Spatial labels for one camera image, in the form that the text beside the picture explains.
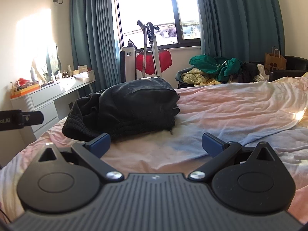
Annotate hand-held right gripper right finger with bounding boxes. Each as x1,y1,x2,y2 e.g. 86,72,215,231
188,132,276,181

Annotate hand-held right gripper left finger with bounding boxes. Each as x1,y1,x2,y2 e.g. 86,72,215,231
37,133,124,181

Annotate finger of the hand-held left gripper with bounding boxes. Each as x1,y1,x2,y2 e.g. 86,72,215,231
23,111,44,126

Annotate black pants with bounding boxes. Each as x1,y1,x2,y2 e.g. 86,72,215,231
62,76,180,142

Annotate white desk with drawers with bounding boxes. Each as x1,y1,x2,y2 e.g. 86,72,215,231
10,70,95,140

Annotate orange tray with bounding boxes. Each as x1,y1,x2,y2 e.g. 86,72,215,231
10,82,40,99

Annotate pastel bed sheet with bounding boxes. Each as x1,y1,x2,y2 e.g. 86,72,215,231
0,70,308,222

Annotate table mirror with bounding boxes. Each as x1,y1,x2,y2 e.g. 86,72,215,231
32,42,62,82

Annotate beige box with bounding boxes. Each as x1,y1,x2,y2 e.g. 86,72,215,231
72,65,88,75

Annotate yellow knit garment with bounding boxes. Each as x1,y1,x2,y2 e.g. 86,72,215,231
181,67,222,86

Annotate green garment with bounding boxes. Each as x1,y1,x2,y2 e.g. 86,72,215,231
189,55,243,82

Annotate black garment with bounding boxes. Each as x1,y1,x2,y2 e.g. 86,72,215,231
230,63,260,83

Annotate white garment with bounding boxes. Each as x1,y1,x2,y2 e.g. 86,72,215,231
256,64,270,82

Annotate red cloth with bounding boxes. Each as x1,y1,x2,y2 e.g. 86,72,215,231
135,49,173,75

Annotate black drying rack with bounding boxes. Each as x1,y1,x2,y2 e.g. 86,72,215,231
137,20,162,79

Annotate brown paper bag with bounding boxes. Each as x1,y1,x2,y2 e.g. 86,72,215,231
265,46,287,71

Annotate teal curtain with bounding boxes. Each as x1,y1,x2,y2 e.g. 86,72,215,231
70,0,121,94
194,0,285,58

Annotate black armchair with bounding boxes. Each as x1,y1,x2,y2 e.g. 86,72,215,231
269,55,308,82

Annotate window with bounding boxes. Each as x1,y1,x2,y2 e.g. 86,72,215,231
112,0,201,51

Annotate white chair with dark frame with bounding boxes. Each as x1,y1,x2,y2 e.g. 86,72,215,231
120,47,136,83

